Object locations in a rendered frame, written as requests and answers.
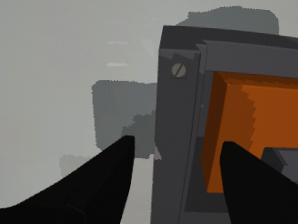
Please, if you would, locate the orange block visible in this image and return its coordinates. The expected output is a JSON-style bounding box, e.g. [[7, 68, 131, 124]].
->
[[201, 71, 298, 193]]

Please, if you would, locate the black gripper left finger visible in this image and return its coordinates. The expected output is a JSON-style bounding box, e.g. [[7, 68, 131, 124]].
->
[[0, 135, 134, 224]]

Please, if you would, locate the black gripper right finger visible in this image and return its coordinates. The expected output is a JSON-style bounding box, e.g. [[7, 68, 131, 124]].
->
[[220, 141, 298, 224]]

